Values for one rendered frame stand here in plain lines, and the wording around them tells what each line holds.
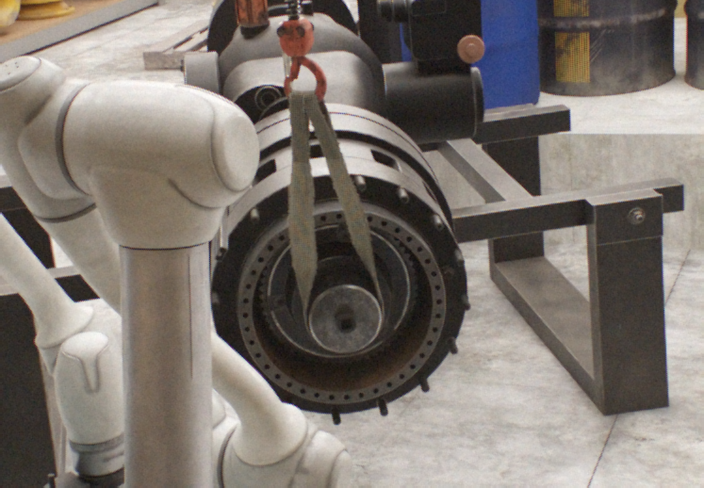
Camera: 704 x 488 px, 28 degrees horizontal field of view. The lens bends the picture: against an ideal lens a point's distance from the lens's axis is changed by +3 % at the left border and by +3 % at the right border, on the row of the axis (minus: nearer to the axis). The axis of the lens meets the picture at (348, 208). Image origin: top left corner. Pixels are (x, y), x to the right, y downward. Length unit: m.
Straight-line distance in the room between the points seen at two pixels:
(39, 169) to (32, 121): 0.06
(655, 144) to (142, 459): 3.81
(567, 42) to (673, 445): 2.23
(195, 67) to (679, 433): 1.69
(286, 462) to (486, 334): 2.84
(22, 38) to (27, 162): 8.38
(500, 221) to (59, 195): 2.38
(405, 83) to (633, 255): 0.82
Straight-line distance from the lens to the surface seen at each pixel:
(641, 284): 4.02
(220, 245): 2.69
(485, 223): 3.89
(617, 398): 4.14
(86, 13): 10.68
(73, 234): 1.72
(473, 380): 4.37
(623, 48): 5.77
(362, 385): 2.82
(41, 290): 2.29
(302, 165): 2.59
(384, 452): 4.00
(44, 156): 1.61
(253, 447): 1.88
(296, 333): 2.85
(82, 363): 2.19
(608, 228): 3.92
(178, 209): 1.53
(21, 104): 1.62
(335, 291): 2.66
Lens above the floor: 1.89
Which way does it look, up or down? 18 degrees down
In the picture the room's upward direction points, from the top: 6 degrees counter-clockwise
